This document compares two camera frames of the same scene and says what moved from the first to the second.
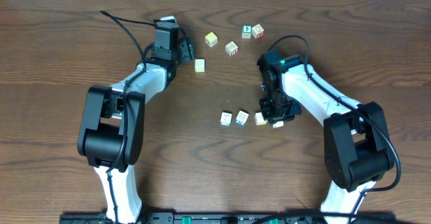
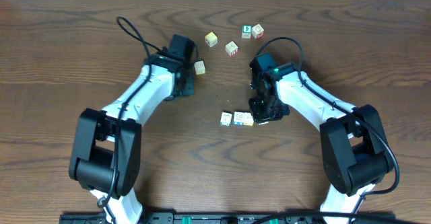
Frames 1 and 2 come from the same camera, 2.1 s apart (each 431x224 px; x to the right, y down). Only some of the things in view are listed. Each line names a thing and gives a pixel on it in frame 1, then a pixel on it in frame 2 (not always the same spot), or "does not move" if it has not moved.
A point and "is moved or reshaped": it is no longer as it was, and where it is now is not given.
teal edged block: x=226 y=118 does not move
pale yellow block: x=259 y=119 is moved or reshaped
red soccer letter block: x=257 y=31 does not move
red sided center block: x=231 y=48 does not move
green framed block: x=246 y=31 does not move
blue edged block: x=242 y=118 is moved or reshaped
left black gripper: x=186 y=50 -> x=186 y=87
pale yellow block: x=200 y=65 does not move
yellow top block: x=211 y=39 does not move
